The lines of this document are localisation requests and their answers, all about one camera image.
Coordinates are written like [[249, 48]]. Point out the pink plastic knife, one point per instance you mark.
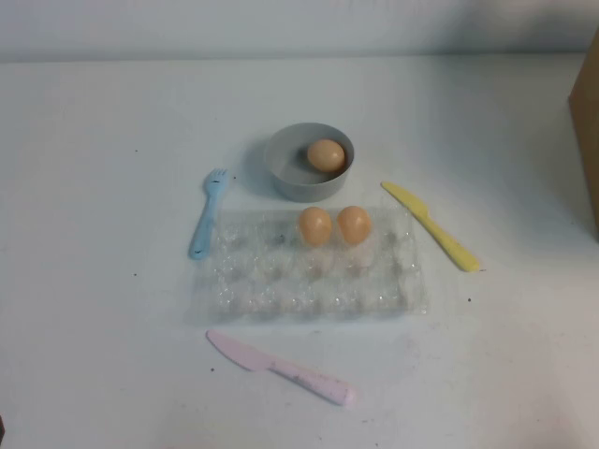
[[281, 367]]

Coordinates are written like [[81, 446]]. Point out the clear plastic egg tray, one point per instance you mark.
[[281, 290]]

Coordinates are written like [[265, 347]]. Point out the brown cardboard box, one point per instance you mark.
[[587, 140]]

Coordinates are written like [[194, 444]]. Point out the yellow plastic knife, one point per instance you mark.
[[435, 229]]

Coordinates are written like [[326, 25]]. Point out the grey round bowl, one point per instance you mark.
[[285, 182]]

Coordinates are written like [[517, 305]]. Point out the blue plastic fork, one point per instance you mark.
[[206, 220]]

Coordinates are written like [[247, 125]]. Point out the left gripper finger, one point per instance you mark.
[[2, 435]]

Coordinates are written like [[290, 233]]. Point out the brown egg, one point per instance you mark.
[[314, 225], [326, 154], [355, 224]]

